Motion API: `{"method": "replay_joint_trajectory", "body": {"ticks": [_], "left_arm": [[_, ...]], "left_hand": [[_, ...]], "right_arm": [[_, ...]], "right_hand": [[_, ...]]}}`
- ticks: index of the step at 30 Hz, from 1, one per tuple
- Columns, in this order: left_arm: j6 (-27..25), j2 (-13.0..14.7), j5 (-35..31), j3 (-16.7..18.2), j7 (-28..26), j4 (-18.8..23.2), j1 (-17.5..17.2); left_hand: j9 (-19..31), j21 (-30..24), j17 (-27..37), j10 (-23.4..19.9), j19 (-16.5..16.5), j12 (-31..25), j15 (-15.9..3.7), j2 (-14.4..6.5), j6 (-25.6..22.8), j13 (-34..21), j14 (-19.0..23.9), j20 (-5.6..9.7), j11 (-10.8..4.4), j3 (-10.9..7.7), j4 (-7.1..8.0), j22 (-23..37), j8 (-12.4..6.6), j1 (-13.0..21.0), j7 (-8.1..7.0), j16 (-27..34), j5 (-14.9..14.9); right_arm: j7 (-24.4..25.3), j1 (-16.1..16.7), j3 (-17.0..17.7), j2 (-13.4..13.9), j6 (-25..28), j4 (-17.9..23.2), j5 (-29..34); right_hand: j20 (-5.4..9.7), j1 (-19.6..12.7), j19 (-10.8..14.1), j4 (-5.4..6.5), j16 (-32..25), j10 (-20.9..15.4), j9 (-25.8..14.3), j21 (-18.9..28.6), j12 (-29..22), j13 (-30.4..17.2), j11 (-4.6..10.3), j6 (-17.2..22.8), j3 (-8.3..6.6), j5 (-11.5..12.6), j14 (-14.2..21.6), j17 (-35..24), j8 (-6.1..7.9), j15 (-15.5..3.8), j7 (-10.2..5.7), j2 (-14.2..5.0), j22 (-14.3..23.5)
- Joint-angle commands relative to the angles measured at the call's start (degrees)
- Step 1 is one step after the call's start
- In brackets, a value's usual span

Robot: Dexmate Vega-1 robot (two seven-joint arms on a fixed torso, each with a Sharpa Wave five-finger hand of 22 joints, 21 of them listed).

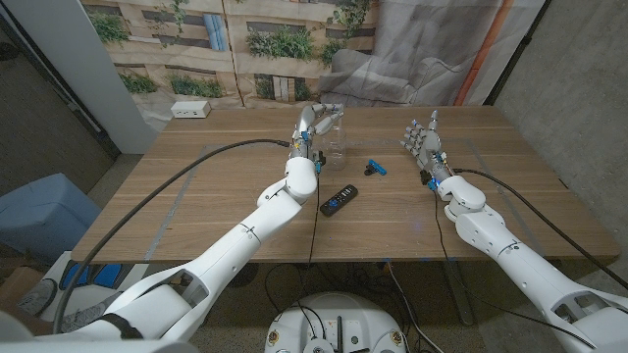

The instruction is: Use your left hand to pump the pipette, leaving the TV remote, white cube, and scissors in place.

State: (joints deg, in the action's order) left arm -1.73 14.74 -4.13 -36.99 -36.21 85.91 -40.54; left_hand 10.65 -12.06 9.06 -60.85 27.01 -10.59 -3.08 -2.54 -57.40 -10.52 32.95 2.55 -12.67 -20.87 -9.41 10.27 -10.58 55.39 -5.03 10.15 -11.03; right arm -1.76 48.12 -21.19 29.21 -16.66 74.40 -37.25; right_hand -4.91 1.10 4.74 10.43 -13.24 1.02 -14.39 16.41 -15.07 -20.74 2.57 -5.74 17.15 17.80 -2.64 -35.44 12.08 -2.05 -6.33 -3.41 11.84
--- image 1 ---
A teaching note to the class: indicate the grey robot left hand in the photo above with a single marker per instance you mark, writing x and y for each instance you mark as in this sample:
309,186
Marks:
305,127

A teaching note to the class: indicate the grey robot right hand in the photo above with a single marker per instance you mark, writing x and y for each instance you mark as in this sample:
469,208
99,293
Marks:
431,147

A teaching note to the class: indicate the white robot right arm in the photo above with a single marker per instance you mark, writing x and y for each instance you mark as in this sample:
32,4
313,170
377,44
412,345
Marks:
515,260

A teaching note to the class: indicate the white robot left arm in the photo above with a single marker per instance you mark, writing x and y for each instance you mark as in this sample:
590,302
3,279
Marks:
225,255

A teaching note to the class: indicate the black TV remote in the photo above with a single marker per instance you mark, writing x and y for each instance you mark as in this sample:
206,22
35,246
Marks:
338,200

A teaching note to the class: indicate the printed fabric backdrop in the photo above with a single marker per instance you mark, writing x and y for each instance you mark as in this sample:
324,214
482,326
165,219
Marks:
294,73

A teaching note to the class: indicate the blue clip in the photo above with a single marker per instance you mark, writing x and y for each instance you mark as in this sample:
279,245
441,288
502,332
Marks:
377,167

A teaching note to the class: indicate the white power strip box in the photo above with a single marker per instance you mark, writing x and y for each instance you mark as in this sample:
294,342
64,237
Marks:
190,109

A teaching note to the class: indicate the black backdrop stand pole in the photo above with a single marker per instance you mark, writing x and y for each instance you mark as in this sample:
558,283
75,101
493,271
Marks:
515,54

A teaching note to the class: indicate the grey table leg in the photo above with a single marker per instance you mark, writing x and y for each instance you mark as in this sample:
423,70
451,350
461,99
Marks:
458,294

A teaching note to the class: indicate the white robot torso base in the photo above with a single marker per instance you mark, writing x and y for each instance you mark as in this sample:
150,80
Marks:
338,309

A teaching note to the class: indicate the blue foot pad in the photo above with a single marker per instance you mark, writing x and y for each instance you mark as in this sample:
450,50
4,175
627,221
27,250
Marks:
107,274
74,277

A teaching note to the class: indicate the blue grey storage bin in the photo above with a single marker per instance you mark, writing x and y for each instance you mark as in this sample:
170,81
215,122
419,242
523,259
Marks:
44,216

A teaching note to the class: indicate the grey sneaker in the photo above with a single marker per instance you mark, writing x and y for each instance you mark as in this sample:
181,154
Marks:
38,296
86,314

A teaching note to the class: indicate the dark round floor object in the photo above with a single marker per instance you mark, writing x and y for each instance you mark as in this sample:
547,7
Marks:
7,51

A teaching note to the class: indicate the brown cardboard box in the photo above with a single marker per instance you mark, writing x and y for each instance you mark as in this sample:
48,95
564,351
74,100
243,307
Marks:
19,277

